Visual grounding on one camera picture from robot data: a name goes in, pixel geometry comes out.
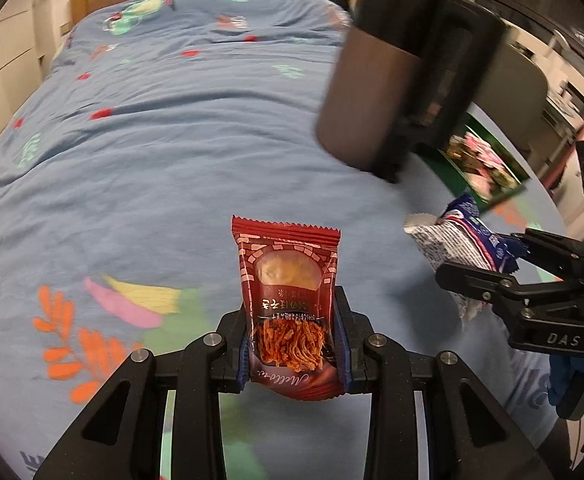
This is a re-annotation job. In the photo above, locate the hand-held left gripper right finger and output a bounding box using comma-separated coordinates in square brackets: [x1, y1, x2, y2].
[334, 286, 555, 480]

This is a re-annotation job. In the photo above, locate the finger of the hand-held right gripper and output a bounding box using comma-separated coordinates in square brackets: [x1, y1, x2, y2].
[512, 229, 584, 281]
[436, 261, 584, 311]

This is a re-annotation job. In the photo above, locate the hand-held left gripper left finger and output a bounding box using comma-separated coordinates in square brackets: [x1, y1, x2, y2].
[32, 305, 251, 480]

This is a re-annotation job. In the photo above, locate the blue and white snack packet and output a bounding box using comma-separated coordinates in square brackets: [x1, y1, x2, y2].
[404, 192, 522, 331]

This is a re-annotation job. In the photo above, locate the green box tray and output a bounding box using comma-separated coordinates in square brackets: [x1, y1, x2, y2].
[434, 112, 530, 208]

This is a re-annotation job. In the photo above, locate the maroon snack packet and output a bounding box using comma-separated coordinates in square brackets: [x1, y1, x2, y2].
[231, 215, 345, 402]

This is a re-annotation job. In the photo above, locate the pink cartoon snack packet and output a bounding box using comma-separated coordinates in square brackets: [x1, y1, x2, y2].
[446, 132, 517, 196]

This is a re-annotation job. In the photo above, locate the person's right hand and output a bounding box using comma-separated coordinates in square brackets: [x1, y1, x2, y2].
[546, 355, 584, 421]

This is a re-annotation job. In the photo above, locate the grey chair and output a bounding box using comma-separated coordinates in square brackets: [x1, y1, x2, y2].
[472, 42, 550, 161]

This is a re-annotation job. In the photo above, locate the white wardrobe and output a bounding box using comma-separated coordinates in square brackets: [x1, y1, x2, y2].
[0, 0, 55, 181]

